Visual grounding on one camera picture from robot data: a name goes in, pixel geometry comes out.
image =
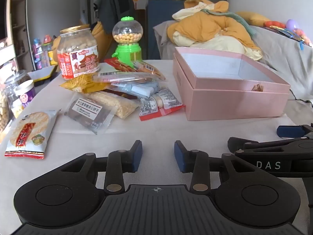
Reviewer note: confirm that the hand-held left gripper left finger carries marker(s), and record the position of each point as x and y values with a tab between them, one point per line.
138	156

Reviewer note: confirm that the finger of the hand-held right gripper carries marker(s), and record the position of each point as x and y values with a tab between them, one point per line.
236	143
288	131

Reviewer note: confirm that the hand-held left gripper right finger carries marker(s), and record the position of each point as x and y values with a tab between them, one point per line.
178	158

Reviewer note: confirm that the pink cardboard gift box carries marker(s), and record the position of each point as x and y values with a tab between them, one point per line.
232	102

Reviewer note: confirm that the white tablecloth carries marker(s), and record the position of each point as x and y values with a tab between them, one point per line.
159	129

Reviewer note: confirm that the small brown scrap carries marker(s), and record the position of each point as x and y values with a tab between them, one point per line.
258	87

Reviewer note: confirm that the pale puffed rice packet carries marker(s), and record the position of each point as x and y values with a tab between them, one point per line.
119	105

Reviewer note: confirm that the red and white snack packet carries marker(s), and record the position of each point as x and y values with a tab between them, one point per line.
159	102

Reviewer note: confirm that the dark biscuit clear packet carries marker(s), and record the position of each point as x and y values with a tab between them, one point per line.
90	113

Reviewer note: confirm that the light blue snack packet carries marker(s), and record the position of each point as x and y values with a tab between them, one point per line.
137	88

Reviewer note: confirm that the clear barcode snack packet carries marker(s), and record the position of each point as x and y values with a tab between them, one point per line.
122	76

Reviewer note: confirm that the orange sausage packet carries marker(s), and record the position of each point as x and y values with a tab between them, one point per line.
150	69

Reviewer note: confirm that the colourful printed bag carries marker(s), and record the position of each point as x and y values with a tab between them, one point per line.
298	35

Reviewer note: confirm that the green gumball dispenser toy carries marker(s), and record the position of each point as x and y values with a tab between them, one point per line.
127	51

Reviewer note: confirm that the purple balloon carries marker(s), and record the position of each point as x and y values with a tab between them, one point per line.
292	24

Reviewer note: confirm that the orange plush toy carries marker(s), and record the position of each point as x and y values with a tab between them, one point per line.
273	24

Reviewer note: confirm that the round rice cracker packet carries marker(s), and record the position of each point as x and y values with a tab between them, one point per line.
29	132

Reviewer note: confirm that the yellow blanket pile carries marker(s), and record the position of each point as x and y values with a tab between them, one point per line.
207	29

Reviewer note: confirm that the yellow pillow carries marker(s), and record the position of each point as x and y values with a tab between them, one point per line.
254	18

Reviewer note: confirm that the plastic peanut jar gold lid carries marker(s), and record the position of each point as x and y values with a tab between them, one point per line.
78	53

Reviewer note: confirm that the yellow armchair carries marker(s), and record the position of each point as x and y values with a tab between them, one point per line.
102	41

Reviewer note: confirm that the grey tray yellow edge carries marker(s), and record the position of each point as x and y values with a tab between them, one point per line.
41	74

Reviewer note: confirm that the purple paper cup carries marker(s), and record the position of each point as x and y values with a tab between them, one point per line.
24	93

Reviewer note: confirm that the small yellow tub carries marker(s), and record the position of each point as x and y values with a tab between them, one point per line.
17	107

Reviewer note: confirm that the small yellow box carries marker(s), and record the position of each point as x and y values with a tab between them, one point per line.
52	57

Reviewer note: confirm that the blue toy bottle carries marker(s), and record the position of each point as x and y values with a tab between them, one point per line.
37	53

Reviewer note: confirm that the small glass clasp jar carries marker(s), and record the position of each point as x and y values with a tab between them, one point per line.
17	77

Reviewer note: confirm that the red capped toy bottle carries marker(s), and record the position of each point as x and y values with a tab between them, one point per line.
47	42

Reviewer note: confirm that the dark hanging jacket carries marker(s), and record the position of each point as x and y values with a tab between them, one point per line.
112	7

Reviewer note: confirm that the wooden shelf unit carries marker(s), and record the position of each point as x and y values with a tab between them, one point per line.
17	17

